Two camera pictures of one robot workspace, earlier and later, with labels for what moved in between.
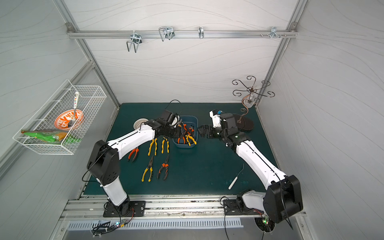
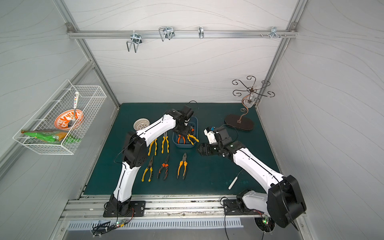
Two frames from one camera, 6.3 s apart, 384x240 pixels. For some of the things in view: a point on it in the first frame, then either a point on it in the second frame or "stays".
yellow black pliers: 149,167 stays
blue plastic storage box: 189,133 stays
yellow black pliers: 163,143 stays
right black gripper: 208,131 -> 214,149
